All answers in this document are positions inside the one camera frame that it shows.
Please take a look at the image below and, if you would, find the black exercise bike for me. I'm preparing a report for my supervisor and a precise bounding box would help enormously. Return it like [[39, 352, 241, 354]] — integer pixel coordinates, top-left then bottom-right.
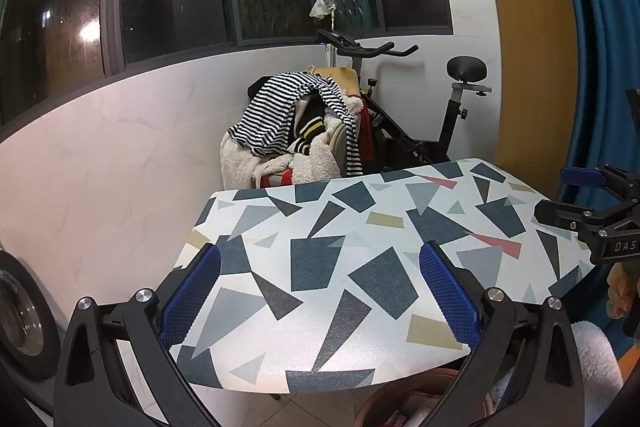
[[315, 27, 493, 168]]

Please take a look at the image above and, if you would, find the person's right hand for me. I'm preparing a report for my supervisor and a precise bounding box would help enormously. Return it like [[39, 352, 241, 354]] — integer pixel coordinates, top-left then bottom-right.
[[606, 263, 640, 319]]

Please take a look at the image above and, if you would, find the blue curtain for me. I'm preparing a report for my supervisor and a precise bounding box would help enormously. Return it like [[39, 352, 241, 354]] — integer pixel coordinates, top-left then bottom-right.
[[540, 0, 640, 202]]

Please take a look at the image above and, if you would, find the striped shirt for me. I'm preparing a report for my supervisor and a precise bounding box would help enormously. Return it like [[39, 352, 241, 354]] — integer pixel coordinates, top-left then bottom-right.
[[228, 72, 363, 178]]

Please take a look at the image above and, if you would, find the washing machine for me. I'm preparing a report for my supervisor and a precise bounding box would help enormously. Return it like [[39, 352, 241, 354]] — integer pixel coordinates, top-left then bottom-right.
[[0, 252, 57, 410]]

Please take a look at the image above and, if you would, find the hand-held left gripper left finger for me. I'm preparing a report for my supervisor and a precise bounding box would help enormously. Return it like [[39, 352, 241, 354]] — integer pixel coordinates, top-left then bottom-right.
[[53, 243, 222, 427]]

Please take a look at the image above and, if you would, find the person's right forearm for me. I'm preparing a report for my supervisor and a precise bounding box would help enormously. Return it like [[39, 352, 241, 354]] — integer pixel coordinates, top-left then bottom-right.
[[570, 319, 626, 410]]

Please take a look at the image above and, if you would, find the geometric patterned table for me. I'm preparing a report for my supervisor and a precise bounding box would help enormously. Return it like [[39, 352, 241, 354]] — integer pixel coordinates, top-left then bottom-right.
[[170, 157, 598, 394]]

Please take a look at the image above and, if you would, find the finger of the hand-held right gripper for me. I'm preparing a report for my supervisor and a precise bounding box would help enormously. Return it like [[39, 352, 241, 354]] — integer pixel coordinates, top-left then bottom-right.
[[534, 201, 628, 235], [559, 163, 640, 208]]

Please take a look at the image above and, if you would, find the red and white cushion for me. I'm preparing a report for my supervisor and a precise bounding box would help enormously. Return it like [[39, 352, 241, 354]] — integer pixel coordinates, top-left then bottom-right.
[[257, 169, 294, 188]]

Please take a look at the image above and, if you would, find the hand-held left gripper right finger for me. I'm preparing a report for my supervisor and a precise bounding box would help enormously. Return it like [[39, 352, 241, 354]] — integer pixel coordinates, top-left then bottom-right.
[[419, 241, 586, 427]]

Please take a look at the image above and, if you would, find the red garment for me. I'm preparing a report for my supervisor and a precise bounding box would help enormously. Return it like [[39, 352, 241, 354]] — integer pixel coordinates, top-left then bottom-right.
[[357, 99, 377, 162]]

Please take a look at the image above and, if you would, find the white fleece garment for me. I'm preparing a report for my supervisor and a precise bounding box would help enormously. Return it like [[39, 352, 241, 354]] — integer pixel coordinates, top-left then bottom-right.
[[220, 114, 361, 190]]

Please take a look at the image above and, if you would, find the brown round bin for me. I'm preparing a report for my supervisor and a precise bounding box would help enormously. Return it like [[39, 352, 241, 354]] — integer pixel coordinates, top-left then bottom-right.
[[357, 367, 493, 427]]

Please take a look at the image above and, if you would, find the tan chair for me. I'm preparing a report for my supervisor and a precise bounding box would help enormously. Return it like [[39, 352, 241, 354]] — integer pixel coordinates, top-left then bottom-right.
[[314, 67, 362, 175]]

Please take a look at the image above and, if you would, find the black jacket with yellow stripes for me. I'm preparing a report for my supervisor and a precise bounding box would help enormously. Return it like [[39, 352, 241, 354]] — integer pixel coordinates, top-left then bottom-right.
[[287, 94, 332, 155]]

